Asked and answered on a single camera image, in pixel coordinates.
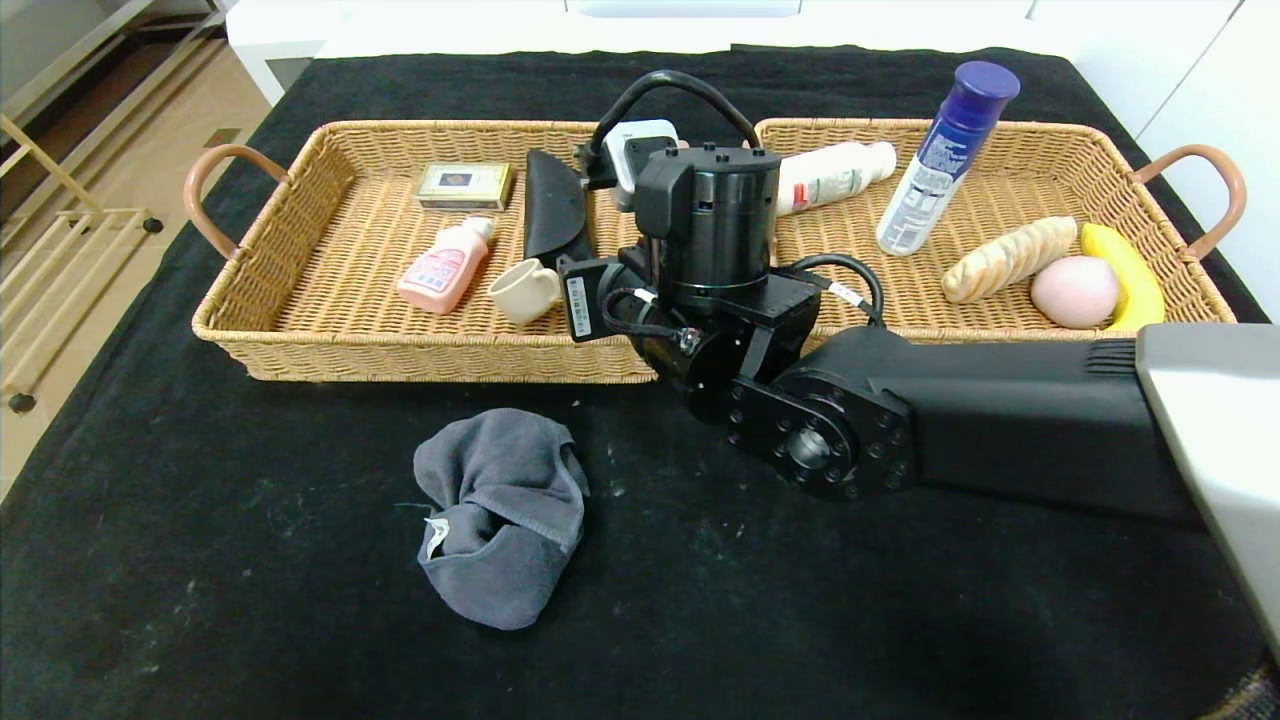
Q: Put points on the white plastic bottle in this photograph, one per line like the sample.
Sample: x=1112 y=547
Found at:
x=840 y=172

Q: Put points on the cream ceramic mug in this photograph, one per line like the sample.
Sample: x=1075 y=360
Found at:
x=525 y=292

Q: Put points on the spray can with blue cap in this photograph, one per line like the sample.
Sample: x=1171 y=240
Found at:
x=925 y=190

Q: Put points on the small gold card box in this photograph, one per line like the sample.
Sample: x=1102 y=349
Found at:
x=462 y=187

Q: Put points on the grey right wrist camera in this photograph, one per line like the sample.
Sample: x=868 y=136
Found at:
x=640 y=145

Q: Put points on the pink peach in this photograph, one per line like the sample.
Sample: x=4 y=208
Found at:
x=1072 y=292

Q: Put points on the grey metal shelf frame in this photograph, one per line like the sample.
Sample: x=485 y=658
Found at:
x=60 y=70

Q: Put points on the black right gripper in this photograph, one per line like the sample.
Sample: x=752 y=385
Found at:
x=579 y=299

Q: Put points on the striped orange bread roll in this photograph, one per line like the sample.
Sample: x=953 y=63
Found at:
x=1010 y=258

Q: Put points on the pink detergent bottle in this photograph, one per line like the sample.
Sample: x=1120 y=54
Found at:
x=445 y=270

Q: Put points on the grey towel with tag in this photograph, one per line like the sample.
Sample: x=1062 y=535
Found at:
x=500 y=520

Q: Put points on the black glasses case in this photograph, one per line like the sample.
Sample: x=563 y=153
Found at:
x=555 y=210

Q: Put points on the yellow banana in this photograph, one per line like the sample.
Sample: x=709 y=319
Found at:
x=1135 y=285

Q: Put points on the white counter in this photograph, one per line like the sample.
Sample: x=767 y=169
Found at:
x=450 y=30

